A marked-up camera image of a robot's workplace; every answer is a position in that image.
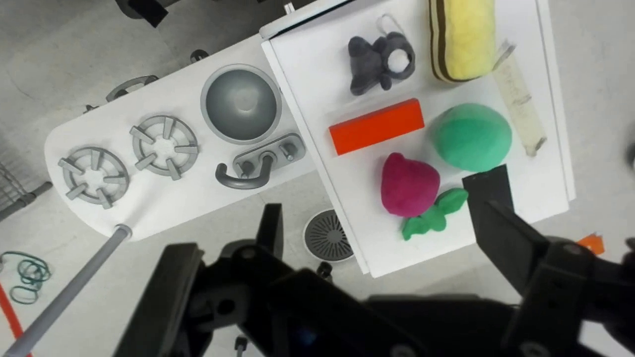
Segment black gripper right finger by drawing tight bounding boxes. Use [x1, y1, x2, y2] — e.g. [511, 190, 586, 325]
[473, 196, 635, 357]

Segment yellow sponge block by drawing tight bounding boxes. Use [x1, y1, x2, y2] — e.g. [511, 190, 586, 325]
[428, 0, 501, 85]

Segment green round plushy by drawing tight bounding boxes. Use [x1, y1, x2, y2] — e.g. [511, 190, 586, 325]
[430, 101, 515, 174]

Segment translucent tape strip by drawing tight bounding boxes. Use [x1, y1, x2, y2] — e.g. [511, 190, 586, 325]
[493, 45, 551, 158]

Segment red floor strip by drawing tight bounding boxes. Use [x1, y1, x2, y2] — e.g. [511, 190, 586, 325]
[0, 283, 29, 357]

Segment grey toy sink bowl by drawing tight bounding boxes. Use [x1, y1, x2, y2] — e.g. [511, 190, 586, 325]
[201, 63, 283, 145]

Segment grey toy faucet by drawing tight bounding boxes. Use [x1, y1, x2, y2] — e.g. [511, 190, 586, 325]
[215, 131, 308, 192]

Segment round grey floor outlet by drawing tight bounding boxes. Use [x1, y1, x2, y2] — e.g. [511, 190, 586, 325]
[303, 206, 356, 264]

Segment magenta beetroot plushy green leaves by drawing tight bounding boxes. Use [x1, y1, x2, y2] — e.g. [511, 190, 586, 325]
[380, 151, 471, 242]

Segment grey toy stove burner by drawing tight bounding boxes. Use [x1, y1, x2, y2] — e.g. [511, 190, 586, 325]
[58, 145, 132, 210]
[130, 113, 203, 182]

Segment white toy kitchen cabinet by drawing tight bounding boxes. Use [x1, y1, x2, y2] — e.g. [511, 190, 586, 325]
[259, 0, 578, 279]

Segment orange rectangular block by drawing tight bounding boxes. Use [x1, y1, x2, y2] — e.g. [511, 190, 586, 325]
[328, 97, 428, 158]

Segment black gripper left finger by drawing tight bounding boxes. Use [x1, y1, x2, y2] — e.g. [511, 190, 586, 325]
[114, 202, 297, 357]

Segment grey metal pole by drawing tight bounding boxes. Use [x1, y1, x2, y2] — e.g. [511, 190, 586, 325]
[3, 224, 136, 357]

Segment white toy kitchen counter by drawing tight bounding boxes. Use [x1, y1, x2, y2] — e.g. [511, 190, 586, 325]
[43, 32, 334, 242]

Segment orange floor bracket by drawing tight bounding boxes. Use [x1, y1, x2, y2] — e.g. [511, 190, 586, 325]
[576, 232, 608, 256]

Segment green cable loop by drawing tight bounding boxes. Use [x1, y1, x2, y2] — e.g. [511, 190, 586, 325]
[0, 248, 54, 305]

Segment grey mouse plushy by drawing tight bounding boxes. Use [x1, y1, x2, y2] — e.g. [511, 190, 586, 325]
[348, 30, 420, 97]

